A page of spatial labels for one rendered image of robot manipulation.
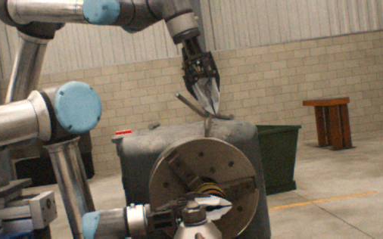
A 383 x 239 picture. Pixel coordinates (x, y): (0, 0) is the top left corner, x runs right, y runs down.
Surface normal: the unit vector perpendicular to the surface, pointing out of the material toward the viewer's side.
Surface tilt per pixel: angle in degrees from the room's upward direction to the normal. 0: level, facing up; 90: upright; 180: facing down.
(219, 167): 90
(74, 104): 89
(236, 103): 90
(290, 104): 90
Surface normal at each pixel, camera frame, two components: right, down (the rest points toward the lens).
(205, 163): 0.08, 0.07
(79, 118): 0.65, -0.04
